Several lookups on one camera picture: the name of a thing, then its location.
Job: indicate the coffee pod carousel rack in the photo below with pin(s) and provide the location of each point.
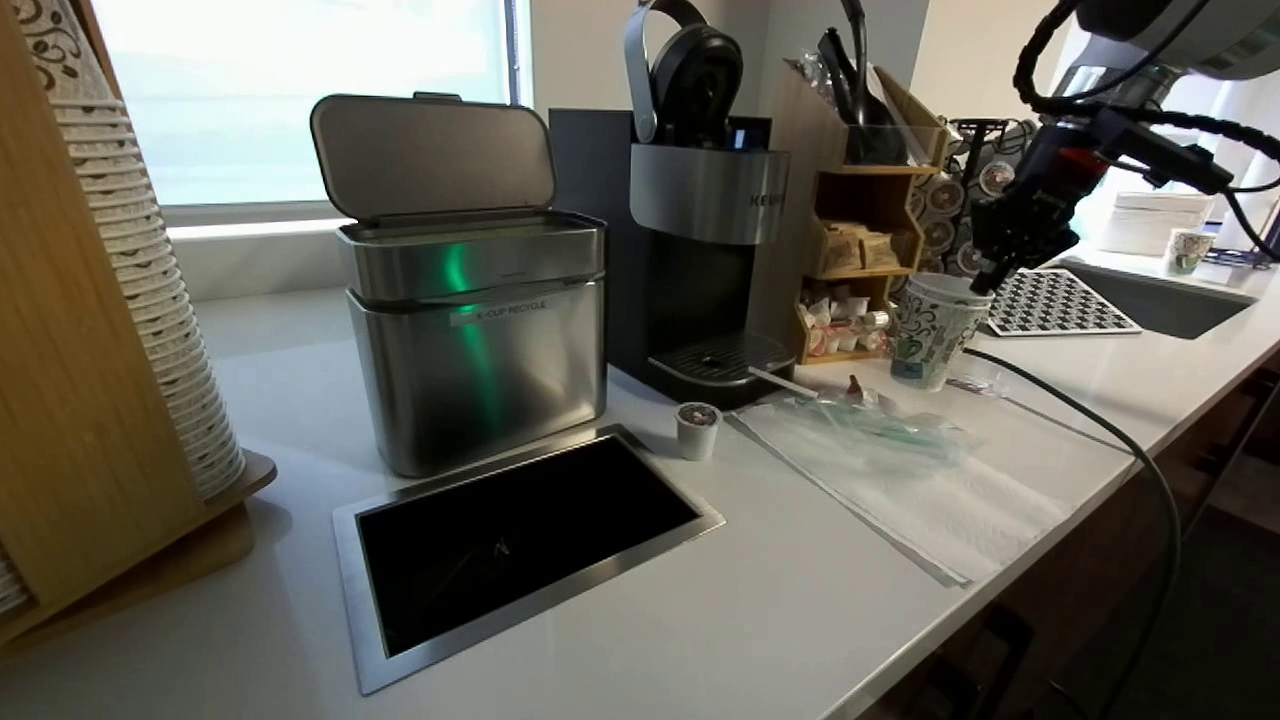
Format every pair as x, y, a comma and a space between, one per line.
977, 166

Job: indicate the white coffee pod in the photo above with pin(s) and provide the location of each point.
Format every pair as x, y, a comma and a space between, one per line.
698, 431

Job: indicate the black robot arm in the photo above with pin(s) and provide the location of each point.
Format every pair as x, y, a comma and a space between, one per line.
1138, 55

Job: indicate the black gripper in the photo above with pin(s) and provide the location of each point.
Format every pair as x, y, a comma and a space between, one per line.
1029, 222

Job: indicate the small patterned cup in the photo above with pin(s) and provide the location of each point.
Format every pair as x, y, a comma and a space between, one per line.
1186, 249

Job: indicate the black utensil holder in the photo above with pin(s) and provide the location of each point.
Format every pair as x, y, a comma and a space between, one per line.
861, 92

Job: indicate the black silver coffee machine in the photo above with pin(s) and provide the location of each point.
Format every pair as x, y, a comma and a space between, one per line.
686, 194

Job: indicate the stainless steel compost bin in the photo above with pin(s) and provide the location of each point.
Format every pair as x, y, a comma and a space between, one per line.
477, 307

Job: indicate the tall paper cup stack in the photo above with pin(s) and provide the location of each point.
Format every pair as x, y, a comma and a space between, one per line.
114, 178

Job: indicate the wooden cup dispenser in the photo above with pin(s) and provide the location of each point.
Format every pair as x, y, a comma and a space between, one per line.
99, 497

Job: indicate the counter sink basin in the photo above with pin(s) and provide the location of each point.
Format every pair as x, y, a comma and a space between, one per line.
1160, 307

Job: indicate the patterned paper cup stack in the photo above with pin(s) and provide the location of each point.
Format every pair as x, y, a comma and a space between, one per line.
933, 320

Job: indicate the wooden condiment organizer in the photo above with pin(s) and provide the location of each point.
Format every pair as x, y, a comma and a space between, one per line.
861, 213

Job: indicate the black white patterned mat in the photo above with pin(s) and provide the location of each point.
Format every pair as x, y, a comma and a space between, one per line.
1053, 301

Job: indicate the white bowl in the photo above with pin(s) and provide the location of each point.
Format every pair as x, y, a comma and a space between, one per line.
1140, 222

